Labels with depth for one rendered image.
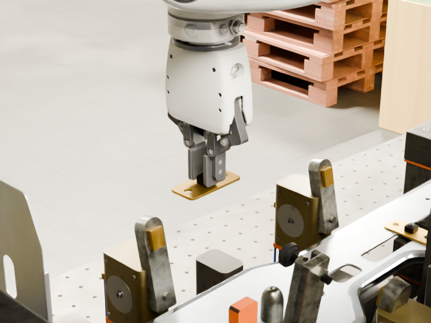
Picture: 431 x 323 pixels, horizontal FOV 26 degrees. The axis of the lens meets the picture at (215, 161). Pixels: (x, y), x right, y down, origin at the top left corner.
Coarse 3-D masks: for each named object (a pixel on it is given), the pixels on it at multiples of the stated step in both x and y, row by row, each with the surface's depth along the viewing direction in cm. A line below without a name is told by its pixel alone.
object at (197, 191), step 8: (200, 176) 110; (232, 176) 112; (184, 184) 110; (192, 184) 110; (200, 184) 110; (216, 184) 110; (224, 184) 110; (176, 192) 108; (184, 192) 108; (192, 192) 108; (200, 192) 108; (208, 192) 108; (192, 200) 107
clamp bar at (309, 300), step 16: (288, 256) 103; (304, 256) 103; (320, 256) 102; (304, 272) 101; (320, 272) 101; (304, 288) 101; (320, 288) 104; (288, 304) 104; (304, 304) 103; (288, 320) 105; (304, 320) 104
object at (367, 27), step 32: (352, 0) 466; (384, 0) 508; (256, 32) 502; (288, 32) 505; (320, 32) 470; (352, 32) 494; (384, 32) 505; (256, 64) 505; (288, 64) 491; (320, 64) 469; (352, 64) 494; (320, 96) 477
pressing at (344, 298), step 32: (416, 192) 164; (352, 224) 154; (384, 224) 154; (352, 256) 144; (416, 256) 144; (224, 288) 136; (256, 288) 136; (288, 288) 136; (352, 288) 135; (160, 320) 128; (192, 320) 128; (224, 320) 128; (320, 320) 128; (352, 320) 128
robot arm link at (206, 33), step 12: (168, 24) 101; (180, 24) 99; (192, 24) 98; (204, 24) 98; (216, 24) 98; (228, 24) 100; (240, 24) 100; (180, 36) 100; (192, 36) 99; (204, 36) 99; (216, 36) 99; (228, 36) 100
